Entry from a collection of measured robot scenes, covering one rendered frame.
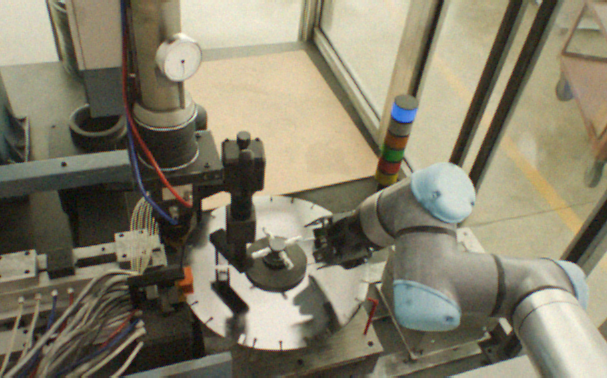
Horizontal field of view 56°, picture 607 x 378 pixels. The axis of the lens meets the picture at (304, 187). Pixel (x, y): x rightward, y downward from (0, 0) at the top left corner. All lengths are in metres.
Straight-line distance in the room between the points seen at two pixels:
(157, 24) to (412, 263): 0.38
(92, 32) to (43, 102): 1.03
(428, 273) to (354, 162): 0.87
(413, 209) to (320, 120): 0.96
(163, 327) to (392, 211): 0.47
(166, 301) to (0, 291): 0.30
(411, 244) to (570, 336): 0.19
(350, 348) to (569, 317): 0.49
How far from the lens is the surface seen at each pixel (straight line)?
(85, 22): 0.69
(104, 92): 0.84
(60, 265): 1.12
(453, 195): 0.69
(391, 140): 1.07
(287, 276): 0.97
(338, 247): 0.83
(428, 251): 0.67
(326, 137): 1.56
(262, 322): 0.93
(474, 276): 0.68
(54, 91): 1.75
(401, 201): 0.71
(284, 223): 1.06
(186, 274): 0.96
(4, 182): 1.06
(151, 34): 0.63
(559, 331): 0.63
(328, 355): 1.03
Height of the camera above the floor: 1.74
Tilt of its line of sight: 45 degrees down
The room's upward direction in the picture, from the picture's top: 8 degrees clockwise
